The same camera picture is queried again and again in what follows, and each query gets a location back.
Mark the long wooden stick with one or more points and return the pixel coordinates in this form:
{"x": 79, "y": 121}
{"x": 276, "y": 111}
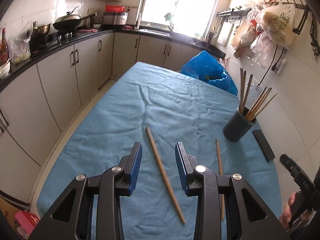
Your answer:
{"x": 165, "y": 176}

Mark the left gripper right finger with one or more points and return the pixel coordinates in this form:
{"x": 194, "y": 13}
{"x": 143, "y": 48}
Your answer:
{"x": 186, "y": 164}

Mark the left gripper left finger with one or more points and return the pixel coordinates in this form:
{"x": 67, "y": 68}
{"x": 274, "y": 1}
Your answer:
{"x": 131, "y": 165}

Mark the right hand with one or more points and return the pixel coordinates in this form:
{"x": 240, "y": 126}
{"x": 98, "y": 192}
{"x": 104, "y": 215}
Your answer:
{"x": 286, "y": 216}

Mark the dark round chopstick holder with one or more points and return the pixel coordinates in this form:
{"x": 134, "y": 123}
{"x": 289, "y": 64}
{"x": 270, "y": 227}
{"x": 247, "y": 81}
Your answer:
{"x": 238, "y": 125}

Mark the blue plastic bag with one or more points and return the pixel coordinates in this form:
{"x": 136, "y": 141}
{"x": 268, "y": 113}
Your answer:
{"x": 206, "y": 68}

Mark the steel cooking pot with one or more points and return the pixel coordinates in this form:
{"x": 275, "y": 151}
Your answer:
{"x": 39, "y": 34}

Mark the silver rice cooker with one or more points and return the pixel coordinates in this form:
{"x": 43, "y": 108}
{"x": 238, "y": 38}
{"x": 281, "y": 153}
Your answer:
{"x": 115, "y": 18}

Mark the black wok with lid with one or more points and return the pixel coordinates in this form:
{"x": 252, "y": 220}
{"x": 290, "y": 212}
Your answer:
{"x": 70, "y": 21}

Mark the black smartphone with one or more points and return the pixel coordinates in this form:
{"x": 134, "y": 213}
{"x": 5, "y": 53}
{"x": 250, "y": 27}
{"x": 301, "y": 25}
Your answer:
{"x": 264, "y": 145}

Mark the red plastic basin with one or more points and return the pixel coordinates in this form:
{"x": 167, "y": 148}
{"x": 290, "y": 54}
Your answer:
{"x": 114, "y": 8}

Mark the steel kitchen sink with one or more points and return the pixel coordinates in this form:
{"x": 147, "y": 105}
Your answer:
{"x": 156, "y": 28}

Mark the dark wooden chopstick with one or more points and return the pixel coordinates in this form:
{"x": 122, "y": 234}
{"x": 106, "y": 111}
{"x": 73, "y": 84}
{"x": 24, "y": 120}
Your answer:
{"x": 247, "y": 92}

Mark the pink translucent plastic bag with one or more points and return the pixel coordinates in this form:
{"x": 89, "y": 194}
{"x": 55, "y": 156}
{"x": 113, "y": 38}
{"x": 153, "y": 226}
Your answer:
{"x": 264, "y": 50}

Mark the kitchen window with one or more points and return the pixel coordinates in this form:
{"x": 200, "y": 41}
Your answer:
{"x": 188, "y": 17}

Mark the blue towel table cover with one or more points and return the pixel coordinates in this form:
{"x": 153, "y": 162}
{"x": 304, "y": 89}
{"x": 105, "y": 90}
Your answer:
{"x": 176, "y": 108}

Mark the beige printed plastic bag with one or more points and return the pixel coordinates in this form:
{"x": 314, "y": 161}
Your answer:
{"x": 277, "y": 22}

